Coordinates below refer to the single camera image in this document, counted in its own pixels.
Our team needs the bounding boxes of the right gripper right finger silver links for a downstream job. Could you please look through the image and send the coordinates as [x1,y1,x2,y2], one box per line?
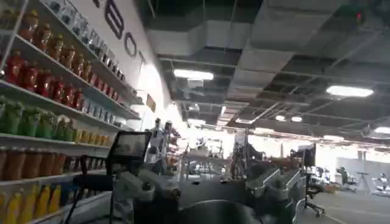
[245,166,307,224]

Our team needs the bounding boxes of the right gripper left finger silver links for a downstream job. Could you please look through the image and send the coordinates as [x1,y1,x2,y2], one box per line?
[114,169,182,224]

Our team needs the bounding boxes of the black swivel office chair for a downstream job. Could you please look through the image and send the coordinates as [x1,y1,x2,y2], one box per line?
[300,172,327,218]

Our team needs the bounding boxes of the dark computer monitor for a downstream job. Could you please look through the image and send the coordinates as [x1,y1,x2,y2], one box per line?
[291,144,317,168]

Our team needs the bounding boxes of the rack with packaged goods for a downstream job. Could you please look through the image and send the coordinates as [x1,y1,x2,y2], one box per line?
[164,120,183,176]

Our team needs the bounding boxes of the white humanoid robot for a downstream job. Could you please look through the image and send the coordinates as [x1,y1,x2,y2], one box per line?
[145,117,168,171]

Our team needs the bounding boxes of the cluttered work desk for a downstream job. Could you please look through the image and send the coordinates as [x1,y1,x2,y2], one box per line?
[181,137,232,180]

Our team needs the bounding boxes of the long ceiling light panel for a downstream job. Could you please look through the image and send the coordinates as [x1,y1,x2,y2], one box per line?
[325,85,374,98]
[172,69,215,81]

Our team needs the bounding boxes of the white shelf with bottled goods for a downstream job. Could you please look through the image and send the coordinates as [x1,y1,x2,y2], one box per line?
[0,0,144,224]

